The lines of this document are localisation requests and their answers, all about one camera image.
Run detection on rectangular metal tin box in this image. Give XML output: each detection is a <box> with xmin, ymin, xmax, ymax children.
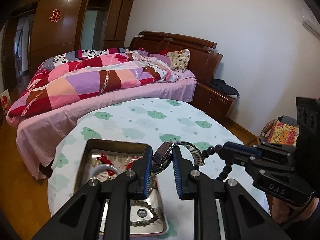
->
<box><xmin>74</xmin><ymin>138</ymin><xmax>170</xmax><ymax>236</ymax></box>

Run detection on bed with patchwork quilt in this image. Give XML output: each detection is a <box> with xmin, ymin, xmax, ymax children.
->
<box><xmin>6</xmin><ymin>69</ymin><xmax>198</xmax><ymax>180</ymax></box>

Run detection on red paper bag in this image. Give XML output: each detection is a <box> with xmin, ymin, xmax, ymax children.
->
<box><xmin>0</xmin><ymin>89</ymin><xmax>11</xmax><ymax>112</ymax></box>

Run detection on patchwork quilt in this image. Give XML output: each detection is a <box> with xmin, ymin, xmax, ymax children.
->
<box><xmin>6</xmin><ymin>47</ymin><xmax>180</xmax><ymax>125</ymax></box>

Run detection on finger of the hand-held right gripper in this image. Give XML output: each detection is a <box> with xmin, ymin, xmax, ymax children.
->
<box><xmin>217</xmin><ymin>151</ymin><xmax>297</xmax><ymax>178</ymax></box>
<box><xmin>223</xmin><ymin>141</ymin><xmax>298</xmax><ymax>162</ymax></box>

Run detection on green jade bangle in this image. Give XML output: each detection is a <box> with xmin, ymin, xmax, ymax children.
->
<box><xmin>89</xmin><ymin>164</ymin><xmax>120</xmax><ymax>180</ymax></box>

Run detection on brown bead bracelet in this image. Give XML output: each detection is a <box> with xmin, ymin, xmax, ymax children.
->
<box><xmin>130</xmin><ymin>198</ymin><xmax>159</xmax><ymax>228</ymax></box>

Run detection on wooden bed headboard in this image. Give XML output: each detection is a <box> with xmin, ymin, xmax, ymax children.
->
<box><xmin>129</xmin><ymin>31</ymin><xmax>224</xmax><ymax>84</ymax></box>

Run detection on wicker chair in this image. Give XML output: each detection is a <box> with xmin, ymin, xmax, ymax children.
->
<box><xmin>256</xmin><ymin>115</ymin><xmax>299</xmax><ymax>147</ymax></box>

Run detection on wooden nightstand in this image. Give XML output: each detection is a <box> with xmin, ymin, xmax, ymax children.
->
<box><xmin>191</xmin><ymin>81</ymin><xmax>238</xmax><ymax>118</ymax></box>

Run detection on colourful patchwork cushion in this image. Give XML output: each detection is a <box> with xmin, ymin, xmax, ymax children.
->
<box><xmin>266</xmin><ymin>119</ymin><xmax>300</xmax><ymax>147</ymax></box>

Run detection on floral pillow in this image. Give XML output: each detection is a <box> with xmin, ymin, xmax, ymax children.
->
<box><xmin>165</xmin><ymin>49</ymin><xmax>191</xmax><ymax>71</ymax></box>

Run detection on dark clothes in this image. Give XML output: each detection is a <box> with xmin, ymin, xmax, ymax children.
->
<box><xmin>209</xmin><ymin>78</ymin><xmax>240</xmax><ymax>98</ymax></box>

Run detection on person's right hand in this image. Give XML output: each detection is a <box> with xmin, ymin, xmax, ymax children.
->
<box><xmin>271</xmin><ymin>195</ymin><xmax>319</xmax><ymax>224</ymax></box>

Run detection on brown wooden wardrobe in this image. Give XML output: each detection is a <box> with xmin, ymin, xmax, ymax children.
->
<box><xmin>0</xmin><ymin>0</ymin><xmax>139</xmax><ymax>85</ymax></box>

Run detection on red paper decoration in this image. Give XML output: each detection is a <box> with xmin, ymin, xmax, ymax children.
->
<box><xmin>49</xmin><ymin>9</ymin><xmax>62</xmax><ymax>23</ymax></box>

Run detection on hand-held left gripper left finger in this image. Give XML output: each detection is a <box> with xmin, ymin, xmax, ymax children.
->
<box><xmin>32</xmin><ymin>146</ymin><xmax>153</xmax><ymax>240</ymax></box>

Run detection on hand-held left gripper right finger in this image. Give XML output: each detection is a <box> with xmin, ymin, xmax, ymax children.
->
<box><xmin>172</xmin><ymin>146</ymin><xmax>292</xmax><ymax>240</ymax></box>

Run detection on white air conditioner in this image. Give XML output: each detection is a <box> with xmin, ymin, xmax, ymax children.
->
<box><xmin>301</xmin><ymin>6</ymin><xmax>320</xmax><ymax>37</ymax></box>

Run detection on dark bead bracelet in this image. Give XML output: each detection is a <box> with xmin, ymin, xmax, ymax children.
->
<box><xmin>200</xmin><ymin>144</ymin><xmax>234</xmax><ymax>183</ymax></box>

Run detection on metal expansion band watch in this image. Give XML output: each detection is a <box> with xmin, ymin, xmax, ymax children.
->
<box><xmin>151</xmin><ymin>141</ymin><xmax>205</xmax><ymax>174</ymax></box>

